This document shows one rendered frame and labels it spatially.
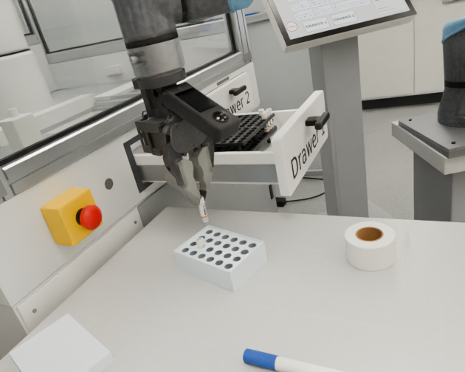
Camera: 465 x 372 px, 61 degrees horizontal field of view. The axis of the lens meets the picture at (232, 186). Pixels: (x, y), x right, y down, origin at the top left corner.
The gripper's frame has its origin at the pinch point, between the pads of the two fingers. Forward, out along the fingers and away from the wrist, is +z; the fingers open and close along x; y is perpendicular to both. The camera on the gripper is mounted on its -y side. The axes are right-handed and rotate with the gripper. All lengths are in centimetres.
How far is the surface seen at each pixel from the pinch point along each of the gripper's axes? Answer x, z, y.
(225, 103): -43, -2, 33
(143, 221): -1.1, 10.7, 22.8
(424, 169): -62, 21, -15
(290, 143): -15.4, -3.8, -7.6
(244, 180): -10.8, 2.2, 0.3
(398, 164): -196, 86, 43
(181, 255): 7.0, 7.0, 0.0
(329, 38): -97, -9, 29
